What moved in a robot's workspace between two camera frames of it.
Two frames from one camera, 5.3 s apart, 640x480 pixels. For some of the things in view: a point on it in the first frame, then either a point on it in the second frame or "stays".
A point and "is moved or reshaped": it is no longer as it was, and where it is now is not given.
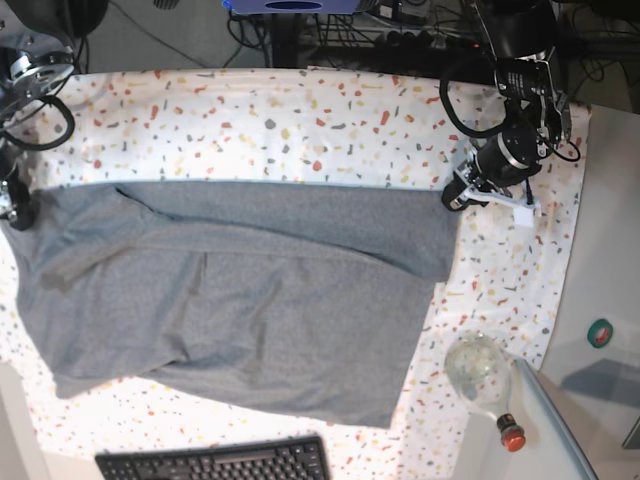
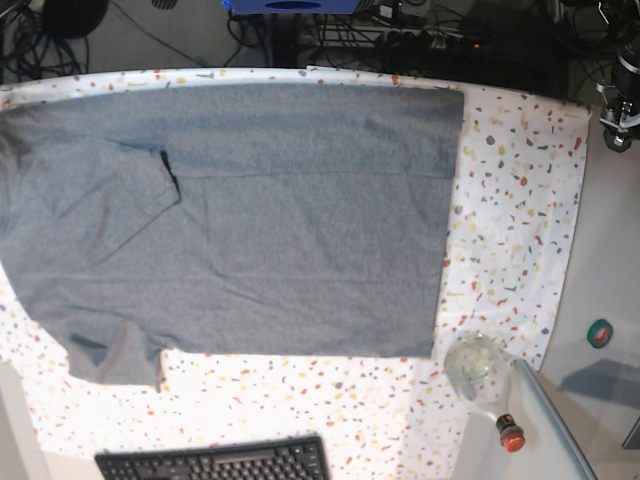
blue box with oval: (260, 7) stays
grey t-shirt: (307, 300) is moved or reshaped
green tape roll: (599, 333) stays
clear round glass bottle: (478, 369) stays
